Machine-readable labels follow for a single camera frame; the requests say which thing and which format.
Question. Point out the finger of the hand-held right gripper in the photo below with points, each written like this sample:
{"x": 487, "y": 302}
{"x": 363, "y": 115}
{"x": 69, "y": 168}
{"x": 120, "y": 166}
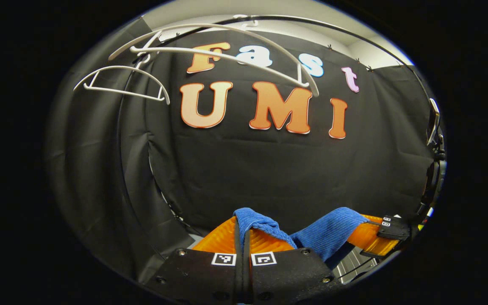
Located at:
{"x": 375, "y": 243}

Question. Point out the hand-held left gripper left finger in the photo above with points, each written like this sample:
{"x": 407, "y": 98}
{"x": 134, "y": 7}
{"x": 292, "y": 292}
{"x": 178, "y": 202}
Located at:
{"x": 238, "y": 281}

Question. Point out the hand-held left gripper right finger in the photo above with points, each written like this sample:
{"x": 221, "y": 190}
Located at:
{"x": 250, "y": 281}

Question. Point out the white plastic clothes hanger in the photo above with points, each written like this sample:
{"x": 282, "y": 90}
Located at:
{"x": 163, "y": 49}
{"x": 121, "y": 92}

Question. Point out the black metal clothes rack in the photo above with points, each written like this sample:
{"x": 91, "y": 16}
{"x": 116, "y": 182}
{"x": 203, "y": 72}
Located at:
{"x": 119, "y": 127}

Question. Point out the black backdrop cloth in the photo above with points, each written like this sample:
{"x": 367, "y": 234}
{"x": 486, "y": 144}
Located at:
{"x": 269, "y": 178}

